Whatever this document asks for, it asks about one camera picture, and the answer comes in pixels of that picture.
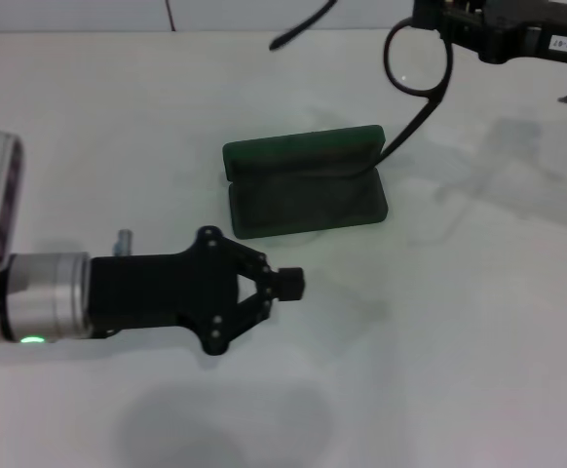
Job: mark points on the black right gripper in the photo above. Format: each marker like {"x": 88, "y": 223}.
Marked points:
{"x": 522, "y": 29}

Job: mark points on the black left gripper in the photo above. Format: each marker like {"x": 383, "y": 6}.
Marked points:
{"x": 157, "y": 292}

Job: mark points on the black glasses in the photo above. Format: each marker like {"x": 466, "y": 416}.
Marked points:
{"x": 438, "y": 99}

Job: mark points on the green glasses case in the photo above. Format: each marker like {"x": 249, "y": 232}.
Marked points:
{"x": 303, "y": 200}

